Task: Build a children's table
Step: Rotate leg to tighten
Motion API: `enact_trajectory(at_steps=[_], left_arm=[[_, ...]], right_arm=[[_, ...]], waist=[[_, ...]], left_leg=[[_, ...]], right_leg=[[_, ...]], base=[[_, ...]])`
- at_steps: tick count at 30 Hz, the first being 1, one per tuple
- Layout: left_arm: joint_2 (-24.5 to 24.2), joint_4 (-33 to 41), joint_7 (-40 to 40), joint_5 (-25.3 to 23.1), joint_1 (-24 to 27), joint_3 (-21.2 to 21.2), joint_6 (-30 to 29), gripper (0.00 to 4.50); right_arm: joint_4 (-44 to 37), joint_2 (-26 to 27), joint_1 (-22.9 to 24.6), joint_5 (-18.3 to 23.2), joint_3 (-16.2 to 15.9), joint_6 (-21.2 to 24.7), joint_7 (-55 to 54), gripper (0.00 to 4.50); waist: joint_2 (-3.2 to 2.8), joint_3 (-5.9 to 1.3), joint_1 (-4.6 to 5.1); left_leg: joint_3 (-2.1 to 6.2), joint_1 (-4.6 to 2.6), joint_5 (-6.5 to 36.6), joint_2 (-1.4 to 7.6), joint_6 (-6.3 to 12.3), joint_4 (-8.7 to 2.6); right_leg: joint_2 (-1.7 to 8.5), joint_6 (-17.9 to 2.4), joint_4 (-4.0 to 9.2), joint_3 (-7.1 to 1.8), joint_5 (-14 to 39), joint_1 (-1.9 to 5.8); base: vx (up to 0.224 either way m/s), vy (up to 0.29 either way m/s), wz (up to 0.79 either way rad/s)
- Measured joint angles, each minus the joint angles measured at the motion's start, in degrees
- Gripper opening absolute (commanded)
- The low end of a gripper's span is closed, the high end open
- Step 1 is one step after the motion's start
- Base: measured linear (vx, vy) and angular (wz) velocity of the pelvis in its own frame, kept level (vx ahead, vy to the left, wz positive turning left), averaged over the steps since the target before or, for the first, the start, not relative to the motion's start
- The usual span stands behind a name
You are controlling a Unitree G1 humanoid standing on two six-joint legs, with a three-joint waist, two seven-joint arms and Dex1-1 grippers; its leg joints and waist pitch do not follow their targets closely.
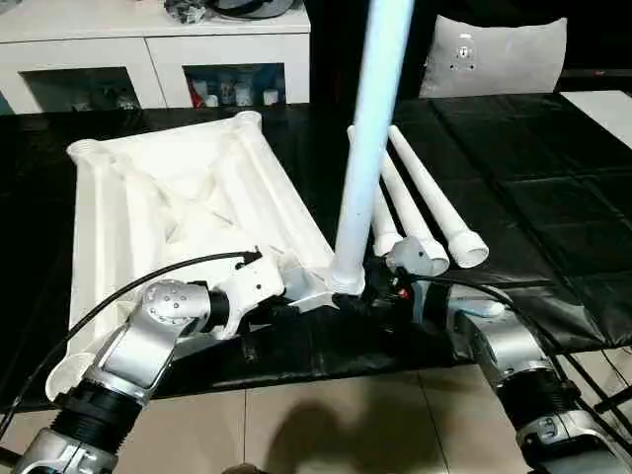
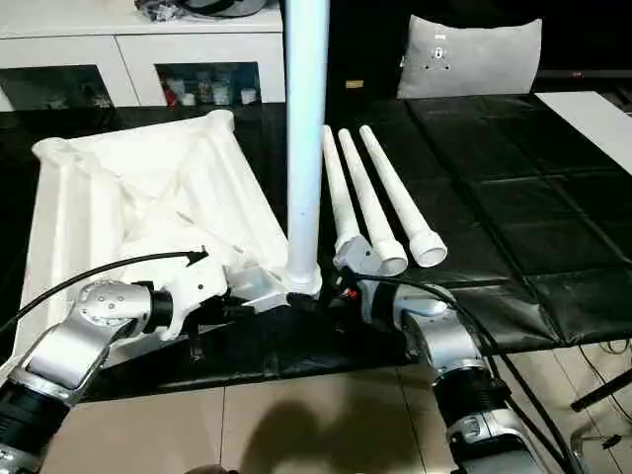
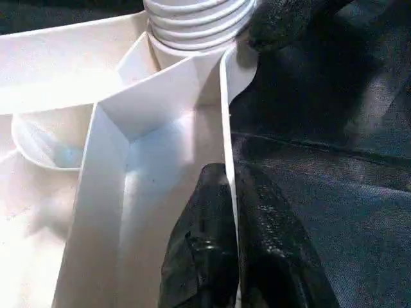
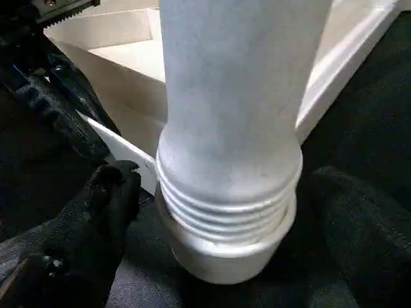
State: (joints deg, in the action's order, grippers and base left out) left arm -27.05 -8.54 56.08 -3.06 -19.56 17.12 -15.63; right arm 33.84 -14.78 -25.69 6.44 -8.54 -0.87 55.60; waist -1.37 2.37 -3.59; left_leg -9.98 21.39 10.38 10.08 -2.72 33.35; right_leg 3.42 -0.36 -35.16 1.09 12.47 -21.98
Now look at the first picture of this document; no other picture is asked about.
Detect white plastic table leg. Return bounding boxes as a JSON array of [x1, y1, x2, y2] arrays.
[[328, 0, 416, 297], [346, 123, 402, 258], [387, 123, 491, 271], [378, 157, 450, 276]]

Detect white plastic table top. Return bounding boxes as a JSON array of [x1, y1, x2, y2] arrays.
[[43, 111, 366, 404]]

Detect black work mat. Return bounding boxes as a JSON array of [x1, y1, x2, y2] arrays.
[[0, 93, 632, 411]]

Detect black cabinet with gold label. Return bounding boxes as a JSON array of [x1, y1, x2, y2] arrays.
[[308, 0, 438, 106]]

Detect black floor stand bar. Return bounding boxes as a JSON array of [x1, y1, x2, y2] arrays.
[[594, 379, 632, 417]]

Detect grey cushion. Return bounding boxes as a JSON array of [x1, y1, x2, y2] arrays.
[[419, 14, 569, 100]]

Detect white flat board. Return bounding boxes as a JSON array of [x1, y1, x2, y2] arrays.
[[560, 90, 632, 149]]

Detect white sideboard cabinet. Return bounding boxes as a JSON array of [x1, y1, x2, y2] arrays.
[[0, 0, 311, 116]]

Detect black bar with red light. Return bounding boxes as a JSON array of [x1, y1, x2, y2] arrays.
[[560, 68, 632, 94]]

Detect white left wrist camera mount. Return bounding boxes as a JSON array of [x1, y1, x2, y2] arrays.
[[216, 249, 286, 342]]

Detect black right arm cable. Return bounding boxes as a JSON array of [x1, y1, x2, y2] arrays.
[[402, 274, 632, 445]]

